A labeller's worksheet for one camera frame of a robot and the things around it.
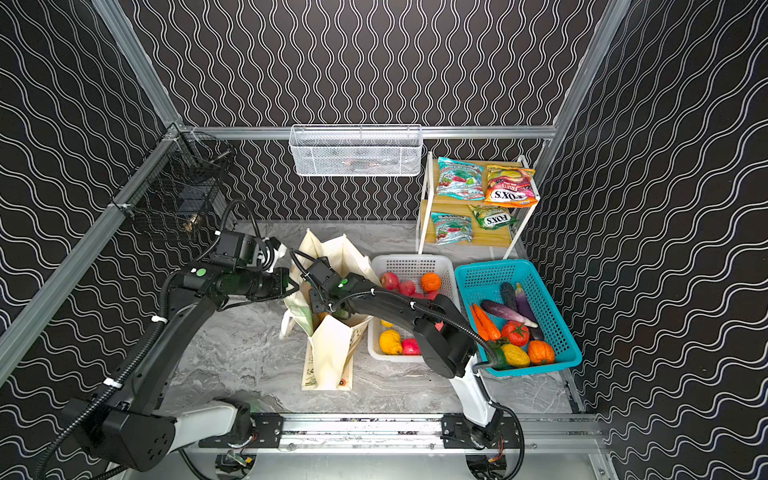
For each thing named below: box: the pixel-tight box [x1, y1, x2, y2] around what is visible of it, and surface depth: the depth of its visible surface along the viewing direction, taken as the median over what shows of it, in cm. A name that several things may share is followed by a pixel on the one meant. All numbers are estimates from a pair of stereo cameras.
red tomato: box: [502, 321, 530, 347], surface depth 87 cm
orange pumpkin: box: [528, 340, 555, 365], surface depth 83 cm
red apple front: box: [402, 338, 422, 355], surface depth 83 cm
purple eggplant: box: [515, 287, 537, 323], surface depth 95 cm
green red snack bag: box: [437, 157, 485, 201], surface depth 83 cm
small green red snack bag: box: [431, 212, 474, 245], surface depth 93 cm
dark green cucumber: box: [500, 282, 518, 312], surface depth 99 cm
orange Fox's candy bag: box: [484, 165, 538, 208], surface depth 81 cm
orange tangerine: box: [421, 272, 441, 292], surface depth 100 cm
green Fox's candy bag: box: [469, 204, 518, 230], surface depth 99 cm
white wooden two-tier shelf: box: [416, 151, 540, 259], surface depth 85 cm
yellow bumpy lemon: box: [379, 329, 403, 355], surface depth 85 cm
